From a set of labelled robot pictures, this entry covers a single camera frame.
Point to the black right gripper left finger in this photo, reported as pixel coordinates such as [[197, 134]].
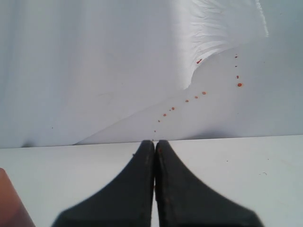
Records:
[[125, 202]]

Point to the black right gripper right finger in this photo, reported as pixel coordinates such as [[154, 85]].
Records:
[[185, 201]]

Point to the red sauce squeeze bottle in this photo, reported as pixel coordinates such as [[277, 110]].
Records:
[[12, 211]]

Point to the white backdrop sheet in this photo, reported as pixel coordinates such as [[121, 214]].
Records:
[[104, 71]]

